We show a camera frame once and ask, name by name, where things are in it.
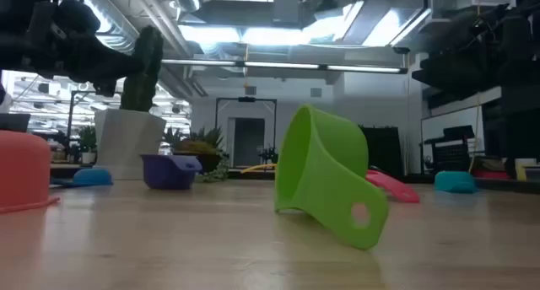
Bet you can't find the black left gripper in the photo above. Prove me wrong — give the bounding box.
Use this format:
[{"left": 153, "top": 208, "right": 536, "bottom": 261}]
[{"left": 0, "top": 0, "right": 143, "bottom": 98}]

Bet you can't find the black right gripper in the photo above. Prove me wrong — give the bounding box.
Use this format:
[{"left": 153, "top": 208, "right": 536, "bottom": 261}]
[{"left": 412, "top": 3, "right": 540, "bottom": 93}]

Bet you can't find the blue measuring cup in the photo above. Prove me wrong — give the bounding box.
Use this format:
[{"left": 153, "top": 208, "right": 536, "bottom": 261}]
[{"left": 50, "top": 167, "right": 114, "bottom": 188}]

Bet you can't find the small teal measuring cup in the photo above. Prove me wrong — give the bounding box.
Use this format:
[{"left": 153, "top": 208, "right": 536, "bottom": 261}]
[{"left": 434, "top": 170, "right": 479, "bottom": 195}]

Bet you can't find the dark purple-blue measuring cup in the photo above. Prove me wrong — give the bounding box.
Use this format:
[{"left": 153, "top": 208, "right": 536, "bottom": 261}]
[{"left": 141, "top": 153, "right": 203, "bottom": 191}]

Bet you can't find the red measuring cup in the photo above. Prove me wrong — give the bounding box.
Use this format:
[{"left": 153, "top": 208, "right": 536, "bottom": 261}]
[{"left": 364, "top": 168, "right": 421, "bottom": 204}]

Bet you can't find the orange measuring cup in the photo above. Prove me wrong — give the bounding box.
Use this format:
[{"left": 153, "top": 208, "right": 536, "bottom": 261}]
[{"left": 0, "top": 129, "right": 61, "bottom": 214}]

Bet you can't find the green measuring cup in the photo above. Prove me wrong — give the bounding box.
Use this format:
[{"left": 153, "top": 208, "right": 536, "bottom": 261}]
[{"left": 273, "top": 104, "right": 390, "bottom": 251}]

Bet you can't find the tall green cactus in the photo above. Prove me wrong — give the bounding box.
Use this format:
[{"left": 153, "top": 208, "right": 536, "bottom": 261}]
[{"left": 120, "top": 25, "right": 165, "bottom": 113}]

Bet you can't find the small potted plant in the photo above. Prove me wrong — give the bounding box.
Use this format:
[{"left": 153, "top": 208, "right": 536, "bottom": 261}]
[{"left": 78, "top": 125, "right": 98, "bottom": 164}]

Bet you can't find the white faceted plant pot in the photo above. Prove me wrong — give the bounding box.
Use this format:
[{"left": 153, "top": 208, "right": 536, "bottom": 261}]
[{"left": 93, "top": 108, "right": 168, "bottom": 180}]

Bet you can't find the black perforated cart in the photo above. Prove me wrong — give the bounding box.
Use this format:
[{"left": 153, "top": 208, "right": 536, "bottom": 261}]
[{"left": 421, "top": 125, "right": 476, "bottom": 175}]

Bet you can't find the black upright panel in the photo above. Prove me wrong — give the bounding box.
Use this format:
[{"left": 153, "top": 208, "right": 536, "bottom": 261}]
[{"left": 360, "top": 125, "right": 404, "bottom": 176}]

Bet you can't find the dark monitor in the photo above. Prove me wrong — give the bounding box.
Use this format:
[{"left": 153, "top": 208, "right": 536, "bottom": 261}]
[{"left": 0, "top": 112, "right": 31, "bottom": 133}]

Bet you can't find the red bin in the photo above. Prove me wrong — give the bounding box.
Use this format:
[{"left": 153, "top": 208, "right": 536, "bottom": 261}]
[{"left": 472, "top": 169, "right": 511, "bottom": 180}]

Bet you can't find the yellow box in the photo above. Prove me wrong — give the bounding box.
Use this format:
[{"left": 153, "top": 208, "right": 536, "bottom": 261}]
[{"left": 514, "top": 158, "right": 537, "bottom": 181}]

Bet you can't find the dark round plant pot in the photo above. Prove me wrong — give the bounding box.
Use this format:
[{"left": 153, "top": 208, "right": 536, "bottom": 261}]
[{"left": 172, "top": 151, "right": 223, "bottom": 175}]

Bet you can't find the long ceiling light bar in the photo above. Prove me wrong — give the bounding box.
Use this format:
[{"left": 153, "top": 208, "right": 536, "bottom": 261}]
[{"left": 162, "top": 58, "right": 408, "bottom": 75}]

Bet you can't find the silver ceiling duct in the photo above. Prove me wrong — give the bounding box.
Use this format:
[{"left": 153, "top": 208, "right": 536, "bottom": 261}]
[{"left": 54, "top": 0, "right": 140, "bottom": 55}]

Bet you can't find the hanging yellow cable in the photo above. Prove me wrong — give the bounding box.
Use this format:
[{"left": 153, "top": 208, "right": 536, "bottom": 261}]
[{"left": 467, "top": 91, "right": 483, "bottom": 175}]

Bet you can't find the black camera stand frame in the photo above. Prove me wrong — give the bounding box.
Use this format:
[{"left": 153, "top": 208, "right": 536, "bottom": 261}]
[{"left": 214, "top": 97, "right": 278, "bottom": 167}]

